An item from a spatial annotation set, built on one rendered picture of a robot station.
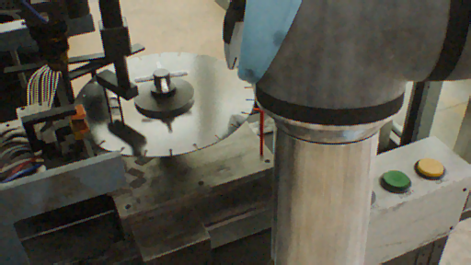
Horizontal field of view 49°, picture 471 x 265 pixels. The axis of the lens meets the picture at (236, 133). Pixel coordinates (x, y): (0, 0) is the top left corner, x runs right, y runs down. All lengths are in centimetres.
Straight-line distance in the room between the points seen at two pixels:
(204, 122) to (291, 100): 53
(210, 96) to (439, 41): 64
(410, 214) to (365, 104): 54
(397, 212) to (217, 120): 33
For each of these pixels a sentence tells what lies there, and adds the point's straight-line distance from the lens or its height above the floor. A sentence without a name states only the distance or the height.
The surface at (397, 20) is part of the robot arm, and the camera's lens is 35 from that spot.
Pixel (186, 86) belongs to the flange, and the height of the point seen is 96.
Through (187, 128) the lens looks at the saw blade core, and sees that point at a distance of 88.
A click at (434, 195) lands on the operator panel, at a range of 91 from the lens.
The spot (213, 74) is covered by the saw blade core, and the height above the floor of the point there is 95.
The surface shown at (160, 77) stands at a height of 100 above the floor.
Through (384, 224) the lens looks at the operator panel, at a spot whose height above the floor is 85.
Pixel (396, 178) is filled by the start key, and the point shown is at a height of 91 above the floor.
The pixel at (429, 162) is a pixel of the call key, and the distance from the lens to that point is 92.
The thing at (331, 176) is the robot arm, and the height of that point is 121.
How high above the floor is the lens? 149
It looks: 39 degrees down
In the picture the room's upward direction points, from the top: 2 degrees counter-clockwise
